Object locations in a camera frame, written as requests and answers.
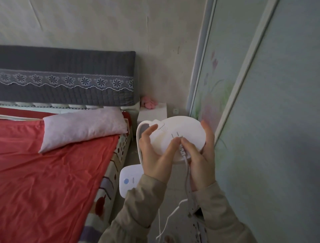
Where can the person's left hand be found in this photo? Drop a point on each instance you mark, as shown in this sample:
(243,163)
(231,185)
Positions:
(156,164)

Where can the person's right hand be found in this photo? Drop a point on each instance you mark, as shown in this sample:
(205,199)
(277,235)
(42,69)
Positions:
(202,170)

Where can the person's right thumb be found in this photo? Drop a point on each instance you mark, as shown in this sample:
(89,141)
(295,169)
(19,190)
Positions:
(188,147)

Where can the person's left thumb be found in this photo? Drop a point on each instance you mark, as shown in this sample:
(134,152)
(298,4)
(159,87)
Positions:
(172,149)

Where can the person's right forearm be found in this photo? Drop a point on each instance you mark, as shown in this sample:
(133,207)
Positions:
(220,215)

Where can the person's left forearm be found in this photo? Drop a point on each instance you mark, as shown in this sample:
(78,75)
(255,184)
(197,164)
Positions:
(135,212)

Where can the white nightstand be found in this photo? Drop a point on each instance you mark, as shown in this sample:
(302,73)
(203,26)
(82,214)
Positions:
(152,115)

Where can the pink plush toy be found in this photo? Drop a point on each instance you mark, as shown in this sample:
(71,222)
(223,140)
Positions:
(149,102)

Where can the white device with blue button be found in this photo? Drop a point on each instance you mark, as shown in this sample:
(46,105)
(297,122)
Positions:
(128,180)

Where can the patterned mattress cover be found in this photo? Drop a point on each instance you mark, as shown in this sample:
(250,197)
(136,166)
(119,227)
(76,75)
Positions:
(110,185)

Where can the plain pale wardrobe door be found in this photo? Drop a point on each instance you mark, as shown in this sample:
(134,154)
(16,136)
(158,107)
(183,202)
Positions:
(275,125)

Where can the pink pillow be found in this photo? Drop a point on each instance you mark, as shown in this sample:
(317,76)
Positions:
(82,127)

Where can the flower print wardrobe door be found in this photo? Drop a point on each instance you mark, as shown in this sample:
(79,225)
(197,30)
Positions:
(225,62)

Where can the red bed sheet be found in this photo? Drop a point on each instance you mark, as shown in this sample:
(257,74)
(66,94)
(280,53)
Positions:
(50,187)

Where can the grey quilted headboard cover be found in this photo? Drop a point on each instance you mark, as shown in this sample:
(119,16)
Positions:
(62,65)

